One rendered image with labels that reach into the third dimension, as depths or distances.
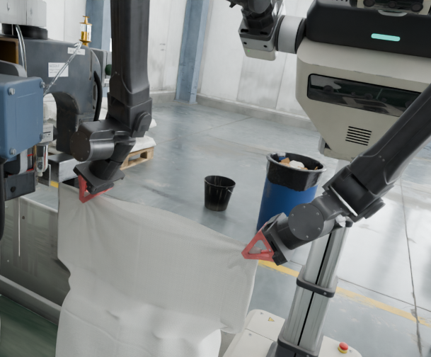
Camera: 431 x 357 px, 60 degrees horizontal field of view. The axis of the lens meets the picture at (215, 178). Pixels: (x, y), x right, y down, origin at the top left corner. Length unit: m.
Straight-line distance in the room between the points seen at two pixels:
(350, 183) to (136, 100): 0.40
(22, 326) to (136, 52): 1.11
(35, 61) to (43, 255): 0.91
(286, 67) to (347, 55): 7.90
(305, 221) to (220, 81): 8.86
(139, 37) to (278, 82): 8.28
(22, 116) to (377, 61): 0.75
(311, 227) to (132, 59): 0.41
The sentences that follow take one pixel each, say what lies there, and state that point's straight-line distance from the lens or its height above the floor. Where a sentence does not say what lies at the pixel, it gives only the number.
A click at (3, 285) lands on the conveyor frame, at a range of 1.70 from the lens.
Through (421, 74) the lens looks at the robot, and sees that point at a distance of 0.95.
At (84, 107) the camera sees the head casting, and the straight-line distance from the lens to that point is 0.99.
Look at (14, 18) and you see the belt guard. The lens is 0.68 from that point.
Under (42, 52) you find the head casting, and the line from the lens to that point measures 0.88.
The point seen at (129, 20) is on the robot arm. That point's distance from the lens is 0.65.
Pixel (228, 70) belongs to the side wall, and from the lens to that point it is 9.30.
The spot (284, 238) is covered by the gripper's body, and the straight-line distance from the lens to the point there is 0.67.
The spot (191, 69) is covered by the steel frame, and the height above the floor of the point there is 0.83.
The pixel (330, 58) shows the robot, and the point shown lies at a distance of 0.97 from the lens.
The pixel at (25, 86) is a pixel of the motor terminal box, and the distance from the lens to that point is 0.53.
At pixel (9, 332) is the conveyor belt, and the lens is 1.52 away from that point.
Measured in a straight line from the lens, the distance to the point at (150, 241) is 0.79.
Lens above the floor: 1.38
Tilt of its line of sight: 19 degrees down
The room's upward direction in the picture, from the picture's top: 10 degrees clockwise
